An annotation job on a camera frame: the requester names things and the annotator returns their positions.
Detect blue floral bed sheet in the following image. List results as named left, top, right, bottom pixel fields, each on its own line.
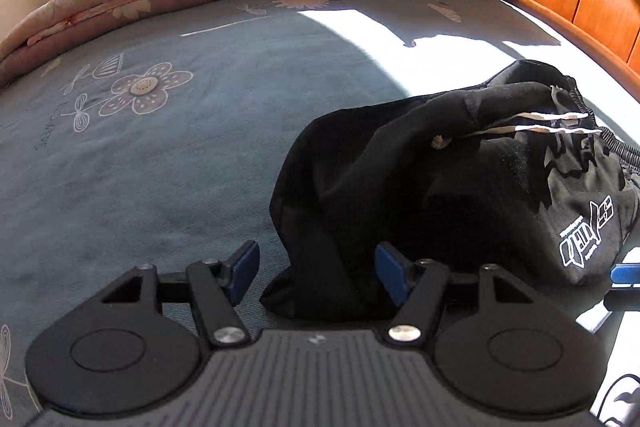
left=0, top=0, right=640, bottom=427

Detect black pants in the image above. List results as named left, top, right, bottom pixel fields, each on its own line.
left=260, top=59, right=640, bottom=323

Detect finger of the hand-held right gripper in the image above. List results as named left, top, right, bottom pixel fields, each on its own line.
left=604, top=286, right=640, bottom=310
left=609, top=263, right=640, bottom=284

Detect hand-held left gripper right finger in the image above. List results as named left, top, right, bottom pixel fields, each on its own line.
left=375, top=242, right=538, bottom=345

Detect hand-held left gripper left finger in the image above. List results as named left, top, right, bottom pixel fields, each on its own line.
left=102, top=241, right=261, bottom=348

